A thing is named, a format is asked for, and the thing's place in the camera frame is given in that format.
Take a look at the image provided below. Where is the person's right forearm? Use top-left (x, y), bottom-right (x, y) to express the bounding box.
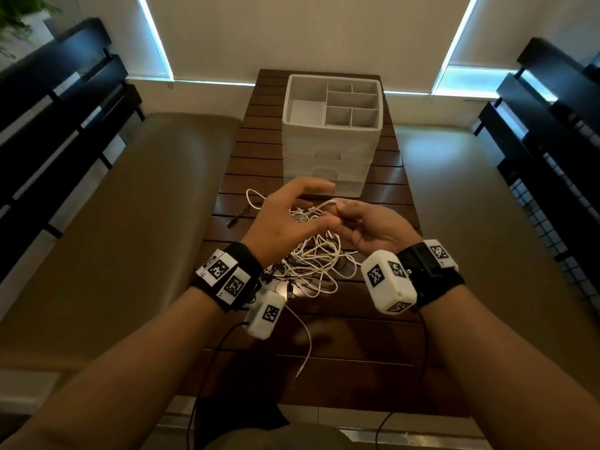
top-left (419, 284), bottom-right (600, 450)

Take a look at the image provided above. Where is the wire mesh panel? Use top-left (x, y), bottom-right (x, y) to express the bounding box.
top-left (508, 149), bottom-right (600, 314)

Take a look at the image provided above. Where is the black left wristband with markers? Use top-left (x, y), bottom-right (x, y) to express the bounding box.
top-left (189, 242), bottom-right (263, 314)

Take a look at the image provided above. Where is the wooden slatted table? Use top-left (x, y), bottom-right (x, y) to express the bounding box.
top-left (180, 69), bottom-right (469, 418)

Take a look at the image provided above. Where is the black wristband with markers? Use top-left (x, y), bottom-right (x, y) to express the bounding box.
top-left (396, 238), bottom-right (466, 310)
top-left (189, 242), bottom-right (263, 314)

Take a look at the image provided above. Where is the person's left hand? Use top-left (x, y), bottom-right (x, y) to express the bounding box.
top-left (241, 176), bottom-right (342, 269)

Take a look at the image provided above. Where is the person's left forearm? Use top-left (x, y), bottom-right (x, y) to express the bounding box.
top-left (0, 287), bottom-right (226, 450)

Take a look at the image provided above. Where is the beige roller blind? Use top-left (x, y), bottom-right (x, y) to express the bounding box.
top-left (46, 0), bottom-right (173, 80)
top-left (138, 0), bottom-right (479, 94)

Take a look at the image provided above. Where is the black right wristband with markers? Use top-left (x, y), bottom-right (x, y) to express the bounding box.
top-left (396, 238), bottom-right (466, 310)

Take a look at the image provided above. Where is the person's dark trouser leg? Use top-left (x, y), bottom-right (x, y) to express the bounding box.
top-left (192, 393), bottom-right (291, 450)

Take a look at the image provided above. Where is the black cable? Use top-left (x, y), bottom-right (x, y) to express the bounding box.
top-left (226, 203), bottom-right (264, 229)

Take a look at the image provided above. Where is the tangle of white cables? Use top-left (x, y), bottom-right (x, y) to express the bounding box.
top-left (246, 187), bottom-right (362, 381)

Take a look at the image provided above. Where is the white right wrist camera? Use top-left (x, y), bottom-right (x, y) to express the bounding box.
top-left (359, 249), bottom-right (418, 316)

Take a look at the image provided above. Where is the white drawer organizer box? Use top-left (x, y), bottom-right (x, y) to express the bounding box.
top-left (282, 73), bottom-right (384, 198)

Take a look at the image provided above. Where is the person's right hand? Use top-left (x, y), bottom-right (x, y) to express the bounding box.
top-left (327, 197), bottom-right (423, 257)

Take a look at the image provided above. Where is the thin black camera wire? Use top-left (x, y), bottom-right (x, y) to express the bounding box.
top-left (186, 321), bottom-right (249, 450)
top-left (374, 306), bottom-right (431, 450)

